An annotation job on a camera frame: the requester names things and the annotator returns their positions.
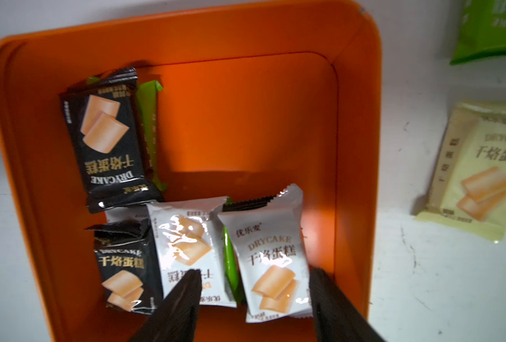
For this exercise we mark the black cookie packet upper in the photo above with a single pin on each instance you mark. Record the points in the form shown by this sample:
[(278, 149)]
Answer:
[(119, 178)]

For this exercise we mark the black cookie packet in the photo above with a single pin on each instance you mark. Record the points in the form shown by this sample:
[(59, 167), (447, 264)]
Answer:
[(127, 260), (119, 178)]

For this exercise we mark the orange storage box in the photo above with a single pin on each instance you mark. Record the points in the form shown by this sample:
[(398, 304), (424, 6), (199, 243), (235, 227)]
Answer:
[(255, 97)]

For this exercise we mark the green cookie packet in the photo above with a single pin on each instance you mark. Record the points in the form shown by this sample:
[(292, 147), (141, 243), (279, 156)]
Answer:
[(148, 119), (482, 32)]

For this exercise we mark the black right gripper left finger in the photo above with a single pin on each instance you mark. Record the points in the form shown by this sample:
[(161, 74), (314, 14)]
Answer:
[(176, 318)]

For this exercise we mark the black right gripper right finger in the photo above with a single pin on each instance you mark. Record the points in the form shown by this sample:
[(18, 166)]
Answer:
[(335, 317)]

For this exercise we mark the cream yellow cookie packet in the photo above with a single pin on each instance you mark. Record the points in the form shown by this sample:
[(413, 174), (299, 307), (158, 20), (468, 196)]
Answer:
[(468, 189)]

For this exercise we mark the white cookie packet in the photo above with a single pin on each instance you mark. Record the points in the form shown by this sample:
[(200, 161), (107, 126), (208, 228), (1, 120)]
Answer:
[(189, 235), (267, 239)]

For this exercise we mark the black cookie packet lower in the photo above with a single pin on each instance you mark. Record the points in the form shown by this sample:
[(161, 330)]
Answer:
[(127, 260)]

